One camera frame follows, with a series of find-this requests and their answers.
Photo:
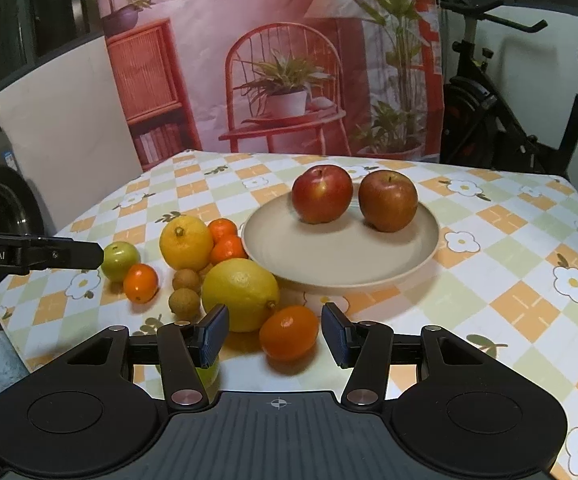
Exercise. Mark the printed pink backdrop cloth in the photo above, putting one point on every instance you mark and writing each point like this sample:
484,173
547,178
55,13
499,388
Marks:
269,20

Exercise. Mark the oval orange kumquat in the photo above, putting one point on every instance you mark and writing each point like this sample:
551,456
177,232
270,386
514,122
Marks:
140,283
289,332

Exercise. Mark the green jujube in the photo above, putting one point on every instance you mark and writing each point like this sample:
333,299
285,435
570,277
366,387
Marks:
211,376
119,260

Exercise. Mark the dark glass window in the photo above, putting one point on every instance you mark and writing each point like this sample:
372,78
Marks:
44,0

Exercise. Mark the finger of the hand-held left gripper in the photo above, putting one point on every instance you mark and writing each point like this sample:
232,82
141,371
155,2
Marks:
74,256

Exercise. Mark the checkered floral tablecloth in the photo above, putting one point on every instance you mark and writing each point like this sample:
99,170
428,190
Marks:
494,280

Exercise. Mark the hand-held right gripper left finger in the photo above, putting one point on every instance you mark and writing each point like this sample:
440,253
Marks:
214,335

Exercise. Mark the large oval yellow lemon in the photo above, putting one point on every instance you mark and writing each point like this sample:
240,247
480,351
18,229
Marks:
241,290

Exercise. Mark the red apple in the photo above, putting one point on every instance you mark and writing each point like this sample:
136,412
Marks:
388,200
322,194

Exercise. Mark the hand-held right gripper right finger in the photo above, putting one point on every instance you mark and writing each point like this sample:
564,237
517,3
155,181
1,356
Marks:
336,335

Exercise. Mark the grey washing machine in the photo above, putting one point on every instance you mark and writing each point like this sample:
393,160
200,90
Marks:
4,200

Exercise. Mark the beige plate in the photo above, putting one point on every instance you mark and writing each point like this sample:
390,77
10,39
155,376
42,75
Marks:
319,255

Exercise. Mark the black exercise bike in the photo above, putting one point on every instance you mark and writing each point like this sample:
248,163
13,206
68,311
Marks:
474,110

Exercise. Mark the round yellow lemon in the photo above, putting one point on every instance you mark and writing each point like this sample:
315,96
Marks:
186,245

